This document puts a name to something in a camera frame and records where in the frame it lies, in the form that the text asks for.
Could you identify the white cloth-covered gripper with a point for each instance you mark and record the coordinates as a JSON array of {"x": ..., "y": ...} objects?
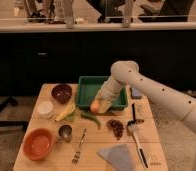
[{"x": 108, "y": 92}]

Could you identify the yellow-orange apple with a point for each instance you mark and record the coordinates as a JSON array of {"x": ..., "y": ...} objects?
[{"x": 95, "y": 106}]

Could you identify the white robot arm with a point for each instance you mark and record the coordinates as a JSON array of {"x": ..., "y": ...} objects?
[{"x": 124, "y": 73}]

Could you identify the small metal cup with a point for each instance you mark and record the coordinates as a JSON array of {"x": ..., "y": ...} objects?
[{"x": 65, "y": 133}]

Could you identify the white paper cup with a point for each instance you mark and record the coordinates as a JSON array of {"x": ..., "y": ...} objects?
[{"x": 45, "y": 109}]

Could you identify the green chili pepper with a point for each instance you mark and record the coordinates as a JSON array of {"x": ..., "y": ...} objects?
[{"x": 88, "y": 115}]

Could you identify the green plastic tray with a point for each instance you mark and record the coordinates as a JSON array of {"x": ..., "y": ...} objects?
[{"x": 87, "y": 89}]

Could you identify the bunch of dark grapes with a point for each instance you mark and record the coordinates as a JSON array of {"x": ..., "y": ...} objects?
[{"x": 116, "y": 127}]

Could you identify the black marker pen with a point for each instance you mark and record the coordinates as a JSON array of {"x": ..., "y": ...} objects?
[{"x": 133, "y": 112}]

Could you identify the blue sponge block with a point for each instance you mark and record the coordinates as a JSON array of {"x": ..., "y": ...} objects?
[{"x": 135, "y": 94}]

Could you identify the yellow corn cob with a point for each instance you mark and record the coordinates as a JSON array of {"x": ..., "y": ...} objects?
[{"x": 67, "y": 111}]

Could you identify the dark red bowl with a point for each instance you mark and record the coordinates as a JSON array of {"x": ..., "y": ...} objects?
[{"x": 62, "y": 93}]

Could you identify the grey-blue folded cloth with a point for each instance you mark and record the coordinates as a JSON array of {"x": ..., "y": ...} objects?
[{"x": 118, "y": 157}]

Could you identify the orange plastic bowl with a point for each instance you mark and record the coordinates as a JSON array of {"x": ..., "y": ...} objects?
[{"x": 38, "y": 144}]

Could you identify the black office chair base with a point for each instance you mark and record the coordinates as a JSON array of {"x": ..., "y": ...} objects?
[{"x": 5, "y": 121}]

